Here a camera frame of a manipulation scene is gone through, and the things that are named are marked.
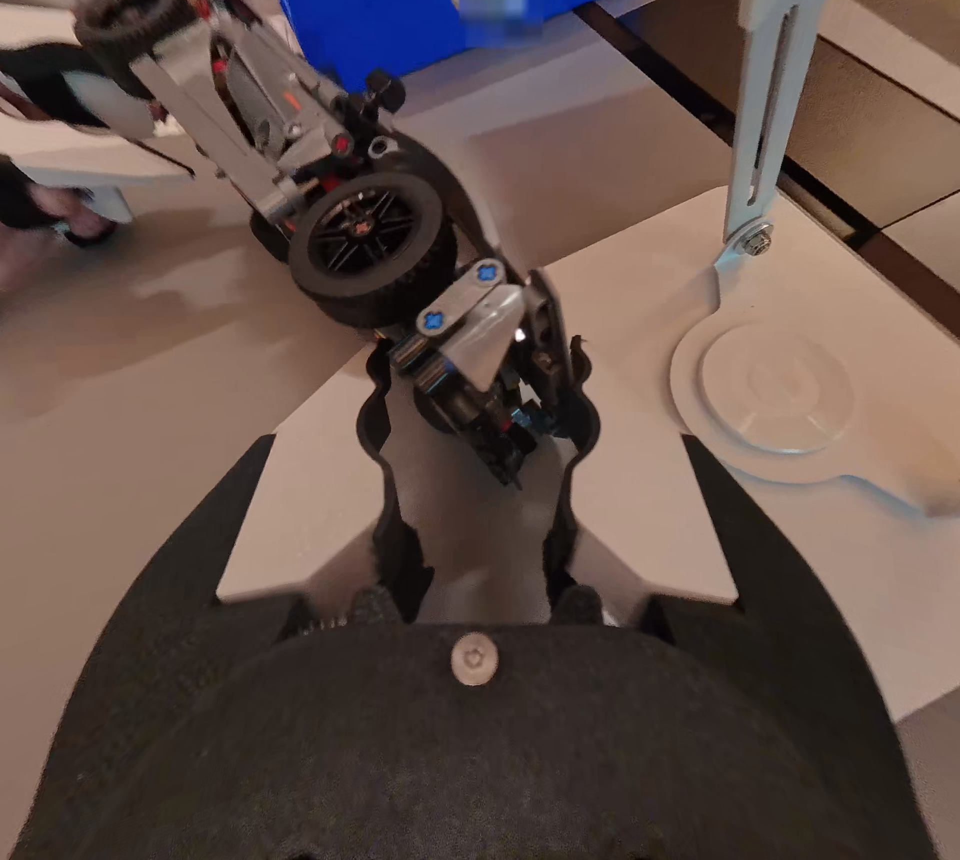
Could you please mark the white book stand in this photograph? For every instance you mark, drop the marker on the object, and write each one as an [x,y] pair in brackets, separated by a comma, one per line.
[825,275]

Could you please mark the person's left hand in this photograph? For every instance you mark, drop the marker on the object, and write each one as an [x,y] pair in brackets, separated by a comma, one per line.
[82,219]

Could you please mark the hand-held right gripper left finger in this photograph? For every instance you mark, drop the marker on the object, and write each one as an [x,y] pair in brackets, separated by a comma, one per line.
[300,515]

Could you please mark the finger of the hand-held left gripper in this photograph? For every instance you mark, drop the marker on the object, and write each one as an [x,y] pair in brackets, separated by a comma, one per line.
[75,151]
[112,102]

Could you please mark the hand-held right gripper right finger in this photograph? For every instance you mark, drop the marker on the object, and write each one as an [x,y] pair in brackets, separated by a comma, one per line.
[645,515]

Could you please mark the grey toy car model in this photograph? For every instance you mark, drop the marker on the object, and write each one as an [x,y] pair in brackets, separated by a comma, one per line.
[480,342]

